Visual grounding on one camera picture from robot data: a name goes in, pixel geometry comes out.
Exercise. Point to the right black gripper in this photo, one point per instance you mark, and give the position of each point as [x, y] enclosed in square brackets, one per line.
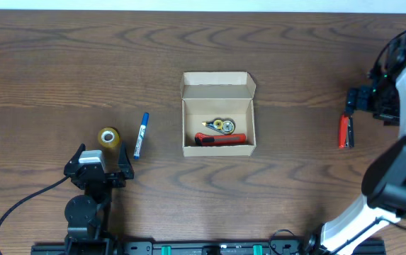
[359, 99]

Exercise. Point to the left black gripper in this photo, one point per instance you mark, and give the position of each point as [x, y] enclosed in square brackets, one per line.
[108, 176]

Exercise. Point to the red stapler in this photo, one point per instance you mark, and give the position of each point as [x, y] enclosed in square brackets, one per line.
[346, 132]

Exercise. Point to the red utility knife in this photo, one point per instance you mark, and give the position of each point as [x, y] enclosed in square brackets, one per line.
[219, 140]

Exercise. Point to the black correction tape dispenser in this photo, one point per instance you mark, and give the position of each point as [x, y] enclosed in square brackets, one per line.
[224, 126]

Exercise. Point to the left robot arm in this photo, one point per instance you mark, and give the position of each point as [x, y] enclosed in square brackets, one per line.
[88, 214]

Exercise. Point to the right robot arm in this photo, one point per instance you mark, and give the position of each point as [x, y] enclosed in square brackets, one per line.
[383, 190]

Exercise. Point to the yellow clear tape roll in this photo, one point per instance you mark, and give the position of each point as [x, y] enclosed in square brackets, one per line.
[108, 137]

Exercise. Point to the blue whiteboard marker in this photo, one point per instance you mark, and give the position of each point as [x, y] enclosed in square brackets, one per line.
[140, 137]

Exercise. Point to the open cardboard box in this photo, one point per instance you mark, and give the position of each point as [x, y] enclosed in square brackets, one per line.
[217, 114]

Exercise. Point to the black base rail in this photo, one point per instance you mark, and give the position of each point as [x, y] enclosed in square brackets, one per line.
[188, 248]

